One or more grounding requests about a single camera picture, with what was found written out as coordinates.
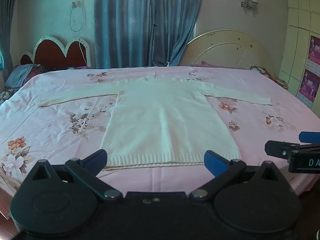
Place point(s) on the pink floral bedsheet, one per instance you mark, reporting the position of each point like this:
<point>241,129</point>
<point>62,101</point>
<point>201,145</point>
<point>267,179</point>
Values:
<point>62,100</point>

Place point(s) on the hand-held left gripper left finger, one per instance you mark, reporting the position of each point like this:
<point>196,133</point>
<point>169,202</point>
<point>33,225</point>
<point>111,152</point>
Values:
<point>96,158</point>

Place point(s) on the cream round headboard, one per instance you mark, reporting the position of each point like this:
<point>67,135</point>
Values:
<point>218,35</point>

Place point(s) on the magenta cloth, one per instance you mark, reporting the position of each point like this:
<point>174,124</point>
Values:
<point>82,67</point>

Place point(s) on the white knit sweater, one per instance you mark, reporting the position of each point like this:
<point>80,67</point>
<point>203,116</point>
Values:
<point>162,120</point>

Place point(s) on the narrow blue curtain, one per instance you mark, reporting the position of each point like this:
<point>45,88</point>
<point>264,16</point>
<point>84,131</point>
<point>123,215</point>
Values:
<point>7,17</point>

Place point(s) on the blue pillow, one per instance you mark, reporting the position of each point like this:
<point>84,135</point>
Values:
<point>17,75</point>

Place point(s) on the wide blue curtain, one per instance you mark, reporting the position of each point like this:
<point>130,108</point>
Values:
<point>130,25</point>

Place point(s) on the purple pillow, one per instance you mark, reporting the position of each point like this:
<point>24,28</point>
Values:
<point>220,65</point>

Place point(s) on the red heart-shaped headboard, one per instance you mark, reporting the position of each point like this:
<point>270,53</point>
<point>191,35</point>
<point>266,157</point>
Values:
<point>50,55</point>

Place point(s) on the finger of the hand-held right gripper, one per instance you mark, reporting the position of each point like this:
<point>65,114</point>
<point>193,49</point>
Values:
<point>277,148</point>
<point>310,136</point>

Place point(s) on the twin wall lamp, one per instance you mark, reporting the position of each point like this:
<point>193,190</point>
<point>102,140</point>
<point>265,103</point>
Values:
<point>250,0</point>

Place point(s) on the cream wardrobe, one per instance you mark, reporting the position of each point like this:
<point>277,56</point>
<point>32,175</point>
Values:
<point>297,12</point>

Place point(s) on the purple wall poster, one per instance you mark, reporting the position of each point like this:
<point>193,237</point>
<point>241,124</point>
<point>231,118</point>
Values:
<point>314,51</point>
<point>310,86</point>

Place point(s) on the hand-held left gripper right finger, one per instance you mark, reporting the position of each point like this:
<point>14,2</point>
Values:
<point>214,162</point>

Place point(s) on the floral pillow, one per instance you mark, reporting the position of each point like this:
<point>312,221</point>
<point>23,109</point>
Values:
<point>261,70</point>

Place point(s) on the window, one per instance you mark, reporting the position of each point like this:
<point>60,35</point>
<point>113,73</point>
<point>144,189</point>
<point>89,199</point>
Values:
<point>1,60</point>

